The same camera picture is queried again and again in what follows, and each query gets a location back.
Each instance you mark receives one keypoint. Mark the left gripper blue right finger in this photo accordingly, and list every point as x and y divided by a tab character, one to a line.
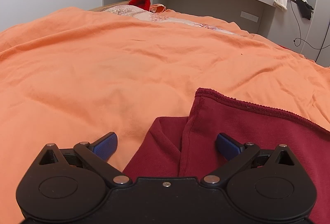
239	157

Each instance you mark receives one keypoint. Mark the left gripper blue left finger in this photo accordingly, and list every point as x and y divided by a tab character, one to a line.
94	157

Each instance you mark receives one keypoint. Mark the dark red shirt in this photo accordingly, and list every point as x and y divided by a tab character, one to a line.
185	146

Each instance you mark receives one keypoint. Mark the orange bed sheet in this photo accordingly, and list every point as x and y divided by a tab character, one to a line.
76	75

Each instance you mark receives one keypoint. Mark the pink patterned pillow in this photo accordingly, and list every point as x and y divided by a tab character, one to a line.
141	14

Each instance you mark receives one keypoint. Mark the black cloth on shelf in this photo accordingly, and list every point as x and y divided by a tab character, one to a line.
305	9

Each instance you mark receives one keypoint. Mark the bright red cloth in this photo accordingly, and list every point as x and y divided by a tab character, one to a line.
143	4

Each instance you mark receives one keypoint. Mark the white wall socket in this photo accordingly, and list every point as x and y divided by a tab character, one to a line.
249	16

